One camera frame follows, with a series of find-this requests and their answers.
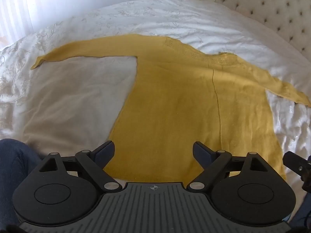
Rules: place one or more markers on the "white curtain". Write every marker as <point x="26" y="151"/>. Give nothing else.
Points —
<point x="19" y="9"/>

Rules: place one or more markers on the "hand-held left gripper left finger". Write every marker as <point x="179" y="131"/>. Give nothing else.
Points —
<point x="106" y="149"/>

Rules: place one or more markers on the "cream cloth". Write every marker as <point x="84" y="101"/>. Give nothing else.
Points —
<point x="77" y="97"/>

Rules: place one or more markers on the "tufted beige headboard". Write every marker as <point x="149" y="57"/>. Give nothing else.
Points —
<point x="267" y="4"/>

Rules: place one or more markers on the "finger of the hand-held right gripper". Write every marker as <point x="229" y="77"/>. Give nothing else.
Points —
<point x="295" y="162"/>

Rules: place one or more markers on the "yellow knit sweater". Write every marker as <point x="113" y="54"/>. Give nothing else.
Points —
<point x="175" y="97"/>

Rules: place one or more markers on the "white embroidered bedspread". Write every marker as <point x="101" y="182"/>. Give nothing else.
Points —
<point x="170" y="17"/>

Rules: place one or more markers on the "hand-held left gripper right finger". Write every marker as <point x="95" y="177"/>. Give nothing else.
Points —
<point x="202" y="150"/>

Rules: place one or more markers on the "person's leg in blue jeans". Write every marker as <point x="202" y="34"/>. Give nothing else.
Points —
<point x="17" y="160"/>

